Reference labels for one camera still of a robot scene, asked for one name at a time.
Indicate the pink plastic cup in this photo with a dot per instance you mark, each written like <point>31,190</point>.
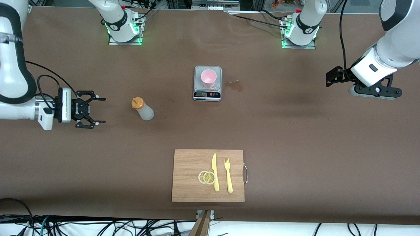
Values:
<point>208,78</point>

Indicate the grey aluminium frame bar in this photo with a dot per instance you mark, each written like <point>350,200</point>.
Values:
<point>213,2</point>

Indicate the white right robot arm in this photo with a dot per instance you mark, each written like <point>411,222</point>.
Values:
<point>13,65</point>

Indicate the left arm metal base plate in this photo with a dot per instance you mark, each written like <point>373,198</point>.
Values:
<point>298,47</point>

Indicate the yellow plastic fork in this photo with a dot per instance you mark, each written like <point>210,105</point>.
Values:
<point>229,183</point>

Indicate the silver digital kitchen scale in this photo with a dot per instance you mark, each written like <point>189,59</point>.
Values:
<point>207,95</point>

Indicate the bamboo cutting board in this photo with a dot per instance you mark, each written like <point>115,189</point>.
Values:
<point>187,177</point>

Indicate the lemon slice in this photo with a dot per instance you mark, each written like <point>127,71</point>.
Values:
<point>209,178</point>
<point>200,177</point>

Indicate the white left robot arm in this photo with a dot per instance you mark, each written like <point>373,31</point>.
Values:
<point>400,39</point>

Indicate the small metal bracket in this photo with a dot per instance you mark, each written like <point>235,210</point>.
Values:
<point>212,214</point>

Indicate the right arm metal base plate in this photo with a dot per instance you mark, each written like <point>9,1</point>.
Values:
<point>124,43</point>

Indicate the sauce bottle with orange cap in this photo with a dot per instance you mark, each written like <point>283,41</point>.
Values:
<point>146,113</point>

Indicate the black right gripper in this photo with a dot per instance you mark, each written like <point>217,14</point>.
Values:
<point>77,108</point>

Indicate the wooden post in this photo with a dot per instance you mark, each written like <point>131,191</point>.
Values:
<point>201,226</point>

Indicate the yellow plastic knife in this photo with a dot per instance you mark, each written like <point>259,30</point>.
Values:
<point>215,180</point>

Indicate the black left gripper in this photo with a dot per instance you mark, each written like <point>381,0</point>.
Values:
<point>343,76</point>

